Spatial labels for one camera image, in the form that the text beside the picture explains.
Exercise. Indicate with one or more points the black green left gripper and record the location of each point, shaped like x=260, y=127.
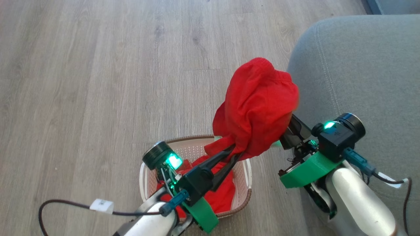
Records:
x=197, y=183

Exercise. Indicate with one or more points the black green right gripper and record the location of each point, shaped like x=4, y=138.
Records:
x=308, y=168

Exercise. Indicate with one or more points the red clothing item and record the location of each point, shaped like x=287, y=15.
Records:
x=224, y=196
x=256, y=108

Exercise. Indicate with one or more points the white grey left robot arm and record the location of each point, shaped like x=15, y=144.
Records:
x=147, y=223

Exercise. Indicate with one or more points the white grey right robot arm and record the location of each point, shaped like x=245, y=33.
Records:
x=357, y=203

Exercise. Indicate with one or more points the beige perforated laundry basket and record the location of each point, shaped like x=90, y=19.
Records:
x=193, y=149

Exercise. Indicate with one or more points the grey fabric sofa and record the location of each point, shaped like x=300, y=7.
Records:
x=367, y=72

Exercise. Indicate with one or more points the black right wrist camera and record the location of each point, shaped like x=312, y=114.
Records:
x=338, y=137

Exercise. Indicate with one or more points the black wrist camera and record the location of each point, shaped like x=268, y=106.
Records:
x=338, y=137
x=157, y=155

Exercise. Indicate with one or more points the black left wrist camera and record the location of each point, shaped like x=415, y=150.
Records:
x=157, y=155

